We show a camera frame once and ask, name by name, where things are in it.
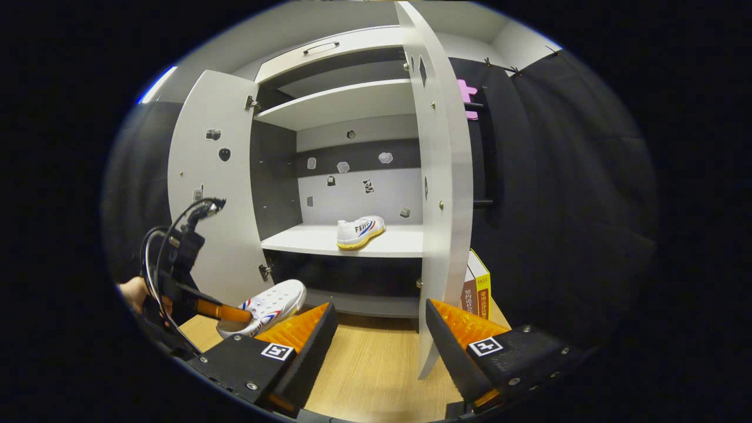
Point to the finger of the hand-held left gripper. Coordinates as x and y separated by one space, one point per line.
226 313

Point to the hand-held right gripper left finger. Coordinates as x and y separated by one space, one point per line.
311 358

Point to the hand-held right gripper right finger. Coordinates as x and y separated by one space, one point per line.
452 358

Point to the white sneaker shoe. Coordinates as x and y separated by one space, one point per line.
276 302
358 232

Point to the white shoe cabinet door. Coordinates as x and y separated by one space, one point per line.
235 176
449 205

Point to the white shoe cabinet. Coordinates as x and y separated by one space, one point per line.
388 194

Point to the white cabinet shelf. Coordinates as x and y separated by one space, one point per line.
346 106
317 241

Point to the brown book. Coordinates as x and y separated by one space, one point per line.
469 302

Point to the yellow book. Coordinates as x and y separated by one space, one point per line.
483 296

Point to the black backdrop cloth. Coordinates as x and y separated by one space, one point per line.
558 205

